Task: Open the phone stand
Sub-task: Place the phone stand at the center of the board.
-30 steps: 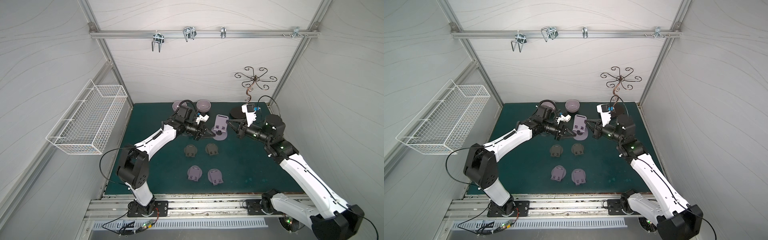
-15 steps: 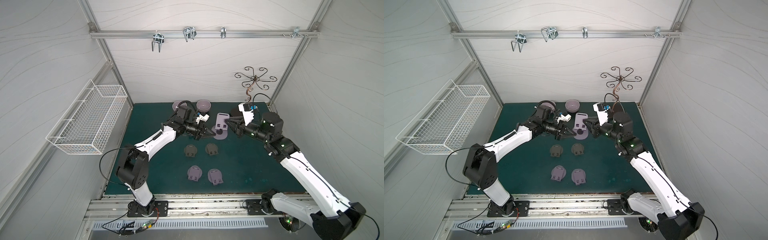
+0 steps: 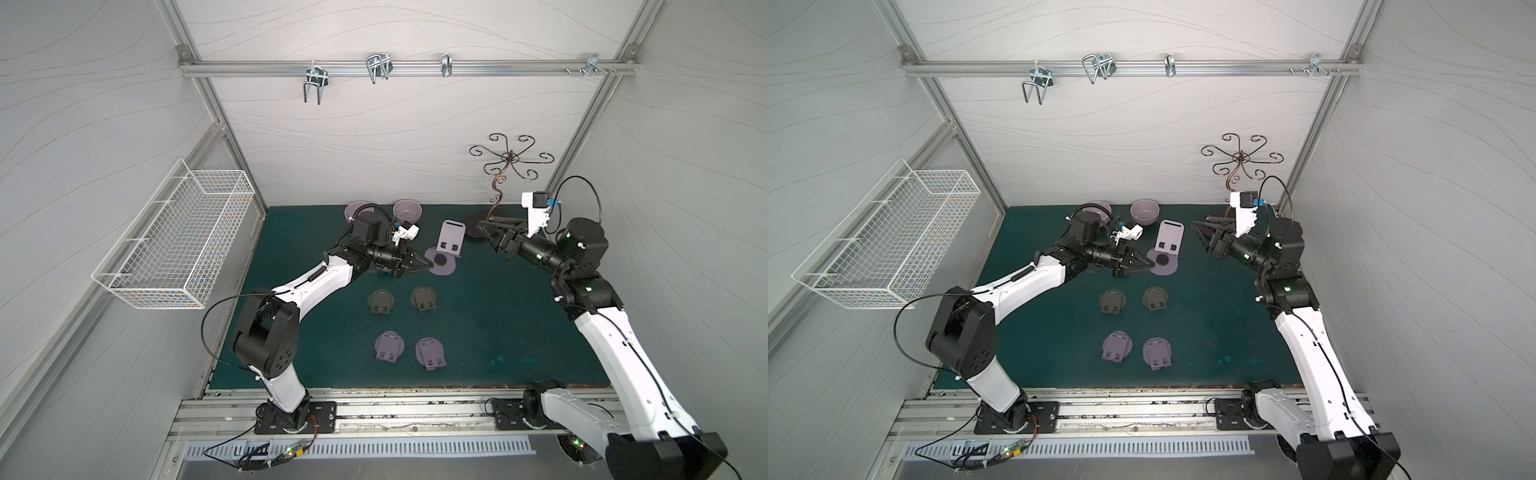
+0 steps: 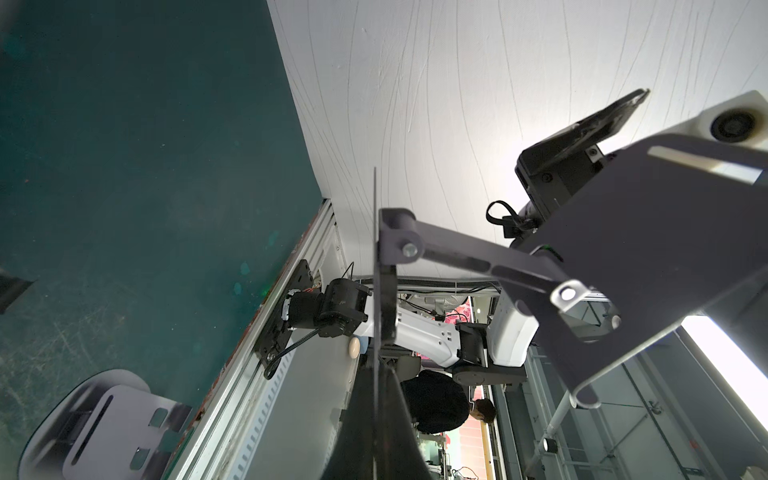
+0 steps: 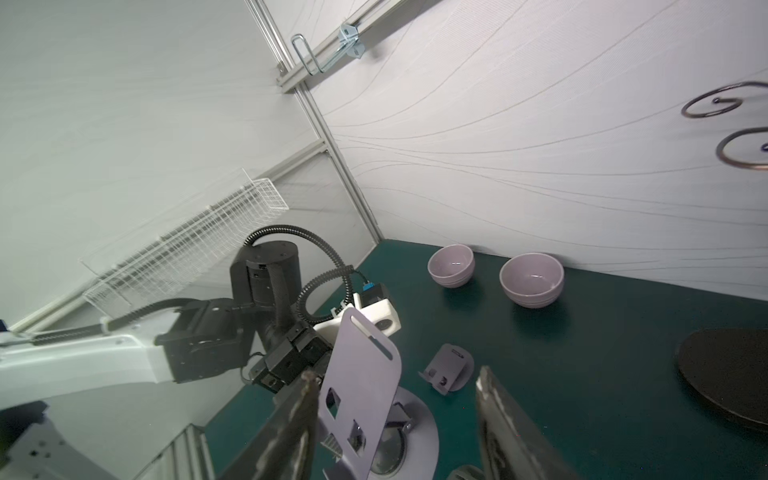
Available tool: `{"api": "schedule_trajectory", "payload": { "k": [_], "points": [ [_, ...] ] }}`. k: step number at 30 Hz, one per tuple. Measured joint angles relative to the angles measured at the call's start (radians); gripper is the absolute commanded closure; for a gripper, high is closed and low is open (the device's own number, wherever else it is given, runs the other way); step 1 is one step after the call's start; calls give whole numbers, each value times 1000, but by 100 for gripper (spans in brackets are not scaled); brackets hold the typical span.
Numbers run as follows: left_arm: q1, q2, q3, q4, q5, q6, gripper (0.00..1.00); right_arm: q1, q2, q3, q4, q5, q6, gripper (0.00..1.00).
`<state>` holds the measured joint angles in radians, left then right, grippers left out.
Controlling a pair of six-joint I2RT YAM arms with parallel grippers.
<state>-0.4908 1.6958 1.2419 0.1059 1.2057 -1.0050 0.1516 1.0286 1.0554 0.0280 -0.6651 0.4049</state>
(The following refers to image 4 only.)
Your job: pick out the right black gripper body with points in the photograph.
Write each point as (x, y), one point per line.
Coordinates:
(551, 187)

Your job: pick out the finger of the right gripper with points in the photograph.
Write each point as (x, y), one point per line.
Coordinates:
(585, 133)

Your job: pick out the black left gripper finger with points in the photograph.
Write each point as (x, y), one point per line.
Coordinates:
(376, 439)

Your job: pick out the purple phone stand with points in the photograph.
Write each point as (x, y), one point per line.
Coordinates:
(669, 227)
(111, 426)

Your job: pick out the left dark grey phone stand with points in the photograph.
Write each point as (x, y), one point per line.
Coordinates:
(11, 288)

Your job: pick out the person in black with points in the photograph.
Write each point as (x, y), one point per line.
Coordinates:
(438, 404)

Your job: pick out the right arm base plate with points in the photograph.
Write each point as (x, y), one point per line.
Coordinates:
(276, 333)

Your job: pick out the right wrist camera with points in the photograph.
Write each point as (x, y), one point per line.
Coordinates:
(740, 121)

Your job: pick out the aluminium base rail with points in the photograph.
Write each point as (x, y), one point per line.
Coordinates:
(223, 437)

